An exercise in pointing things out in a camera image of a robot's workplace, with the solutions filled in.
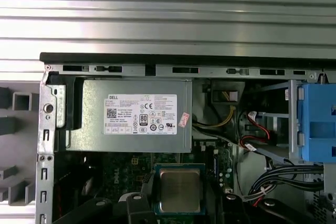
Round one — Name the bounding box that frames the grey parts rack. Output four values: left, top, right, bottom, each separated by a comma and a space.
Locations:
0, 80, 40, 207

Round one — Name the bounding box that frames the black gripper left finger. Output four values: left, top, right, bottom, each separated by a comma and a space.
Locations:
69, 173, 157, 224

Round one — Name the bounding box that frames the black sleeved cable bundle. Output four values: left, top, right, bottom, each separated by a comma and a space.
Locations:
243, 160, 326, 201

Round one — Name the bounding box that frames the red wire with white plug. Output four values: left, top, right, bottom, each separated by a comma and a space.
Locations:
237, 109, 279, 153

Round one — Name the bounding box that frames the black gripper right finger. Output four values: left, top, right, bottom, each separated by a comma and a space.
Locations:
206, 180, 303, 224

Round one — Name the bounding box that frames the grey power supply unit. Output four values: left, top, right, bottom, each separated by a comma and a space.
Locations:
65, 78, 193, 154

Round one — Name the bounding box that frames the green Dell motherboard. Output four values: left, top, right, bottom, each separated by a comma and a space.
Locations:
78, 140, 235, 224

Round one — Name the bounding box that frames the yellow wire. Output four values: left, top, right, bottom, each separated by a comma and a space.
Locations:
192, 91, 237, 136

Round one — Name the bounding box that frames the black PC case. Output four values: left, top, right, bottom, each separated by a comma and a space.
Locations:
38, 51, 336, 224

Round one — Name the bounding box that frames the tall grey disk bay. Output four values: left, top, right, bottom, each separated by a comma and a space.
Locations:
251, 78, 336, 167

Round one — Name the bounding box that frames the silver CPU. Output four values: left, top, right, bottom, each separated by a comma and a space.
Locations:
153, 163, 207, 216

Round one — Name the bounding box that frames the empty blue disk carrier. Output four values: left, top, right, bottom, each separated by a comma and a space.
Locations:
297, 83, 336, 164

